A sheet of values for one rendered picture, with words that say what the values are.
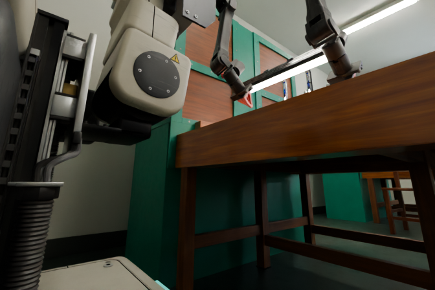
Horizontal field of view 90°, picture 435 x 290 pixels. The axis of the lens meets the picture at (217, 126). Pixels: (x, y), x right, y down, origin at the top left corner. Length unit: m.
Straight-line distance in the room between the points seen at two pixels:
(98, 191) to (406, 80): 1.98
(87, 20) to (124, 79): 2.03
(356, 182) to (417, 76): 3.20
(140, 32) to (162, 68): 0.09
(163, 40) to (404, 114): 0.54
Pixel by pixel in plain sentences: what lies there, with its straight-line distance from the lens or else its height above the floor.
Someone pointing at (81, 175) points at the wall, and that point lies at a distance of 2.05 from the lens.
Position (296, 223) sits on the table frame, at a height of 0.22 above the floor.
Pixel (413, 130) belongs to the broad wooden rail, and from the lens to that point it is 0.60.
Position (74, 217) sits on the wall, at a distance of 2.06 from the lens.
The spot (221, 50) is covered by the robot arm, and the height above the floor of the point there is 1.07.
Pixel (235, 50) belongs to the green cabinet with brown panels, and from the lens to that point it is 1.82.
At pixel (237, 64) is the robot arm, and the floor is 1.03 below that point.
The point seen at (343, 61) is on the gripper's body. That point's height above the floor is 0.88.
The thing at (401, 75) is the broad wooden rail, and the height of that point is 0.73.
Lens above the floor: 0.50
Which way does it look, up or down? 14 degrees up
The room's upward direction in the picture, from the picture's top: straight up
